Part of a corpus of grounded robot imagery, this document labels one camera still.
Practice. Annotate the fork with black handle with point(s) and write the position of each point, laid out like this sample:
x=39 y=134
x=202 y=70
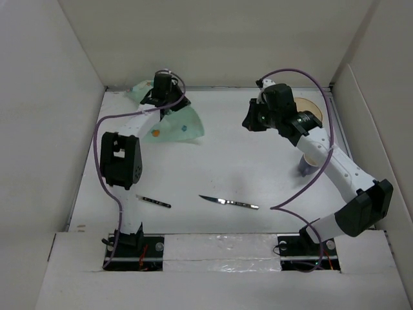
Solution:
x=153 y=201

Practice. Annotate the round bird pattern plate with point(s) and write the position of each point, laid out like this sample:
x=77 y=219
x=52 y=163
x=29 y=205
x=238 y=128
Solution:
x=303 y=104

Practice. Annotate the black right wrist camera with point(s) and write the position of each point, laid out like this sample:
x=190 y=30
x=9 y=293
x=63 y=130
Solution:
x=279 y=98

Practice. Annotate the purple mug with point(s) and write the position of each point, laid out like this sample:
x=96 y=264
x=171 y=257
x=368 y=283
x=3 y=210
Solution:
x=307 y=166

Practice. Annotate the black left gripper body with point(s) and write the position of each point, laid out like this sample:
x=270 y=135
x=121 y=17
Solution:
x=175 y=94

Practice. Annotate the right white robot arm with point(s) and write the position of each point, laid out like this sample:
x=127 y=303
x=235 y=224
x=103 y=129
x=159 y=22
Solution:
x=367 y=199

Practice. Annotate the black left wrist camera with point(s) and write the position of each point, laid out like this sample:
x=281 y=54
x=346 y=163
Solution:
x=162 y=85

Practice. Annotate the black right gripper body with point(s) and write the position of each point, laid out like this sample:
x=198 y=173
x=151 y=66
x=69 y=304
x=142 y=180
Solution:
x=261 y=117

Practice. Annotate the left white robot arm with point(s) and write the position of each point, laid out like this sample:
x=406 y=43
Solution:
x=118 y=157

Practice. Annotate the green cartoon print cloth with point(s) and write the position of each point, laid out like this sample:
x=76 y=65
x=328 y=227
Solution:
x=174 y=126

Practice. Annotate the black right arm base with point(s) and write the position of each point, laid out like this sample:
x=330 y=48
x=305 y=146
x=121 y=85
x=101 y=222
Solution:
x=296 y=254

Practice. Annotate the knife with patterned handle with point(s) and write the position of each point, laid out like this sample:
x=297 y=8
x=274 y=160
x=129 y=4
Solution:
x=229 y=202

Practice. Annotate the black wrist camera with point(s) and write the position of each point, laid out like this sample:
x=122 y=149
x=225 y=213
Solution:
x=279 y=98
x=162 y=85

